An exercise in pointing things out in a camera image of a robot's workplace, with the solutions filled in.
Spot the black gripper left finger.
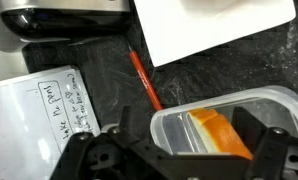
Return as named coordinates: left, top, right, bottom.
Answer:
left=48, top=105, right=157, bottom=180

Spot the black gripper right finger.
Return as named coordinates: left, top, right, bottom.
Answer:
left=231, top=106, right=298, bottom=180

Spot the bread slice orange crust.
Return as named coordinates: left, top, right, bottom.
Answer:
left=200, top=113, right=254, bottom=161
left=188, top=108, right=221, bottom=134

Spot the clear plastic tupperware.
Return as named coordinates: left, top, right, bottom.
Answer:
left=149, top=84, right=298, bottom=158

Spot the red pen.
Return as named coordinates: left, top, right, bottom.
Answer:
left=128, top=49, right=165, bottom=112

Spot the white square plate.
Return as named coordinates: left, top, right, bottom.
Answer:
left=133, top=0, right=297, bottom=68

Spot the whiteboard with handwriting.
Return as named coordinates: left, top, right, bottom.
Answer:
left=0, top=65, right=102, bottom=180

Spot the stainless steel toaster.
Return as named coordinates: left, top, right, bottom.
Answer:
left=0, top=0, right=133, bottom=53

